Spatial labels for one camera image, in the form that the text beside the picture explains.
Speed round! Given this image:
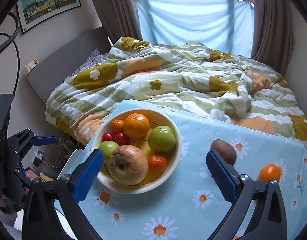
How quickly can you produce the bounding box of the brown curtain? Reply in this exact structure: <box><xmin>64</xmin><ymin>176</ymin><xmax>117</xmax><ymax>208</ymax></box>
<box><xmin>251</xmin><ymin>0</ymin><xmax>293</xmax><ymax>76</ymax></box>
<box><xmin>92</xmin><ymin>0</ymin><xmax>143</xmax><ymax>43</ymax></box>

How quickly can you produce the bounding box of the small mandarin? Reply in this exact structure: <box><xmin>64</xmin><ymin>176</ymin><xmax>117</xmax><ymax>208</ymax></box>
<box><xmin>148</xmin><ymin>154</ymin><xmax>168</xmax><ymax>172</ymax></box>
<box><xmin>111</xmin><ymin>119</ymin><xmax>124</xmax><ymax>134</ymax></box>

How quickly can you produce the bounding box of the large red-yellow apple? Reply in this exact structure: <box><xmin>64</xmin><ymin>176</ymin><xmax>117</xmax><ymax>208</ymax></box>
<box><xmin>108</xmin><ymin>145</ymin><xmax>149</xmax><ymax>185</ymax></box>

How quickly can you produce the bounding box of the large orange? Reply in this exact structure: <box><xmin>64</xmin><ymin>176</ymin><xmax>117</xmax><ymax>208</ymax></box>
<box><xmin>123</xmin><ymin>113</ymin><xmax>150</xmax><ymax>139</ymax></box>

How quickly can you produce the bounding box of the grey headboard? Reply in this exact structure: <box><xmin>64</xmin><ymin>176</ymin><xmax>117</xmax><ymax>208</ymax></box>
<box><xmin>27</xmin><ymin>27</ymin><xmax>111</xmax><ymax>102</ymax></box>

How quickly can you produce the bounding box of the blue daisy tablecloth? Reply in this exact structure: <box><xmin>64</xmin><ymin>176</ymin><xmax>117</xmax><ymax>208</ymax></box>
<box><xmin>79</xmin><ymin>100</ymin><xmax>307</xmax><ymax>239</ymax></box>

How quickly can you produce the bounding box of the green striped floral duvet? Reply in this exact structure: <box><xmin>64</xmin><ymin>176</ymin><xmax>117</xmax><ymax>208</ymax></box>
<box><xmin>45</xmin><ymin>37</ymin><xmax>307</xmax><ymax>149</ymax></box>

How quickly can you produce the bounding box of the medium orange near kiwi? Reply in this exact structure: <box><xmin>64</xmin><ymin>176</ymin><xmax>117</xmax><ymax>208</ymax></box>
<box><xmin>258</xmin><ymin>164</ymin><xmax>281</xmax><ymax>182</ymax></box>

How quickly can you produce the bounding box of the cream oval duck plate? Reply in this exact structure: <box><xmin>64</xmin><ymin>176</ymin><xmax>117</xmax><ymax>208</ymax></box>
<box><xmin>91</xmin><ymin>109</ymin><xmax>182</xmax><ymax>194</ymax></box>

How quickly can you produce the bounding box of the brown kiwi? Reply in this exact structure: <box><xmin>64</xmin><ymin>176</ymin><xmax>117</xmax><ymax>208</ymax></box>
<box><xmin>210</xmin><ymin>139</ymin><xmax>237</xmax><ymax>165</ymax></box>

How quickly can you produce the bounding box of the right brown curtain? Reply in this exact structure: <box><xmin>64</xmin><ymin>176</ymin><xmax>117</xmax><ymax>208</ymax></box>
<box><xmin>251</xmin><ymin>0</ymin><xmax>293</xmax><ymax>76</ymax></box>

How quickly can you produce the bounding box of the green apple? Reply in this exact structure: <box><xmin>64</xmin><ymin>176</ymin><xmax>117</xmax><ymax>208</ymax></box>
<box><xmin>98</xmin><ymin>141</ymin><xmax>119</xmax><ymax>164</ymax></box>
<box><xmin>148</xmin><ymin>126</ymin><xmax>176</xmax><ymax>153</ymax></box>

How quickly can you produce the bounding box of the framed houses picture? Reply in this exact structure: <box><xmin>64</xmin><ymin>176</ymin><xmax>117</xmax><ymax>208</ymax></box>
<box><xmin>16</xmin><ymin>0</ymin><xmax>81</xmax><ymax>34</ymax></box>

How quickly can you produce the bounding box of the black cable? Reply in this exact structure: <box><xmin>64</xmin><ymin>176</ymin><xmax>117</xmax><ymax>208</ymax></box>
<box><xmin>0</xmin><ymin>11</ymin><xmax>21</xmax><ymax>94</ymax></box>

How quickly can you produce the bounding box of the red cherry tomato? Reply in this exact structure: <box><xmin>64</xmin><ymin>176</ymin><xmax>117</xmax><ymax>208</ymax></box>
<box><xmin>114</xmin><ymin>132</ymin><xmax>130</xmax><ymax>146</ymax></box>
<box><xmin>102</xmin><ymin>132</ymin><xmax>115</xmax><ymax>142</ymax></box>

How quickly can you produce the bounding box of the left brown curtain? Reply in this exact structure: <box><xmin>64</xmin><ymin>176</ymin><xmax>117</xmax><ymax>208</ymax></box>
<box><xmin>92</xmin><ymin>0</ymin><xmax>143</xmax><ymax>43</ymax></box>

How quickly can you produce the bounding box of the white wall socket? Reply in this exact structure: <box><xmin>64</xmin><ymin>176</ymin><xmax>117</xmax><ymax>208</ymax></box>
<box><xmin>23</xmin><ymin>59</ymin><xmax>38</xmax><ymax>76</ymax></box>

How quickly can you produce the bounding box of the light blue window cloth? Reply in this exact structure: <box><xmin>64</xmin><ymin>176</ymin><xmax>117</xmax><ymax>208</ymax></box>
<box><xmin>136</xmin><ymin>0</ymin><xmax>254</xmax><ymax>57</ymax></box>

